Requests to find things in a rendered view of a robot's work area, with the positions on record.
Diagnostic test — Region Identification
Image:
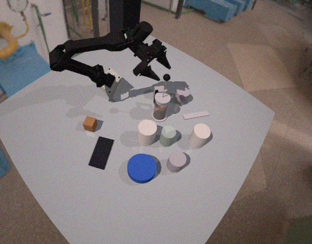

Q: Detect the blue cylinder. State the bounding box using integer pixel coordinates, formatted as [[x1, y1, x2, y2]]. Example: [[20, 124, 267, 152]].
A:
[[128, 153, 157, 183]]

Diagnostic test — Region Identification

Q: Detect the orange-brown cube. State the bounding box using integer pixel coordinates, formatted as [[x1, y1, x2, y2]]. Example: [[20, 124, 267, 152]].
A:
[[83, 116, 98, 132]]

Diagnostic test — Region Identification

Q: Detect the french press with black knob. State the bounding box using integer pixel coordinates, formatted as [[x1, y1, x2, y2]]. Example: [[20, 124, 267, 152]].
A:
[[151, 74, 171, 122]]

